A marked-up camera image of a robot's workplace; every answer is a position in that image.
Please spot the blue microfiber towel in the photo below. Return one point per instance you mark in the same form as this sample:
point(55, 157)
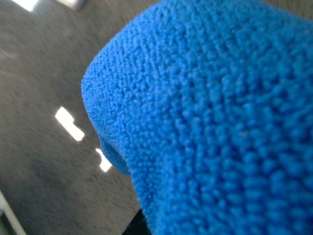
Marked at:
point(208, 106)

